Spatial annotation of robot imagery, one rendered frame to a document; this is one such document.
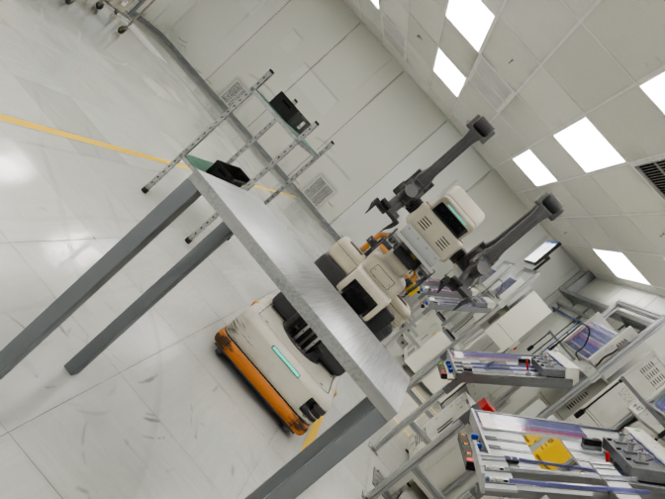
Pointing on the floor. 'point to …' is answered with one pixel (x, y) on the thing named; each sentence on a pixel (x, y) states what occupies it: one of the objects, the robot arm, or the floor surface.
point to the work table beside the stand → (321, 456)
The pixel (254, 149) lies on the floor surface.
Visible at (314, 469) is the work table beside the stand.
